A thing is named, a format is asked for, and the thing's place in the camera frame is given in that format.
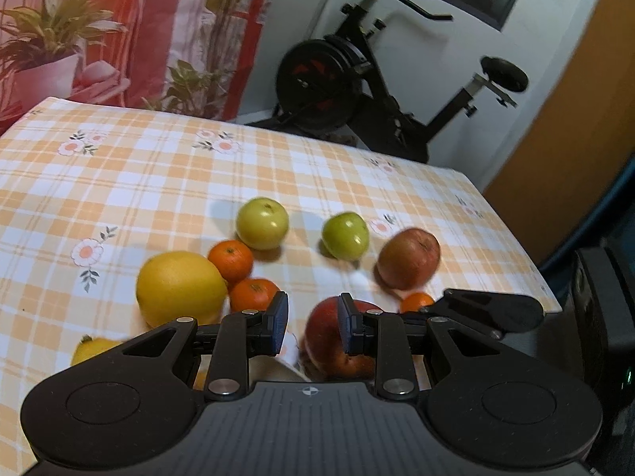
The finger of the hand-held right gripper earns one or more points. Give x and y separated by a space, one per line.
496 310

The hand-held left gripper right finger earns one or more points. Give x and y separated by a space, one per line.
348 325

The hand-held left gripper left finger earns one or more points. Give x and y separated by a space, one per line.
278 323

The red apple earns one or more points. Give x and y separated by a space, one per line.
322 337

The orange mandarin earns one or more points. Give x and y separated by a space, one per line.
250 295
230 260
415 302

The green apple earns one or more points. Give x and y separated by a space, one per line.
346 235

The red-brown apple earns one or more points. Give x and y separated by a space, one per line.
409 258

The yellow-green apple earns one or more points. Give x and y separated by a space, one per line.
262 223

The large yellow grapefruit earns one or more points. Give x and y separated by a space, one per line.
181 290

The yellow lemon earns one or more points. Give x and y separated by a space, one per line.
92 351

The dark teal cloth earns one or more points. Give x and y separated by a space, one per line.
595 218

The orange wooden door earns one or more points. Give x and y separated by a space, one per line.
560 134

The orange checked floral tablecloth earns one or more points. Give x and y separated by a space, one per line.
149 168

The black exercise bike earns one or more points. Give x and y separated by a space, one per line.
312 79

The pink printed backdrop cloth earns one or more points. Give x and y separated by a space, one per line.
163 34

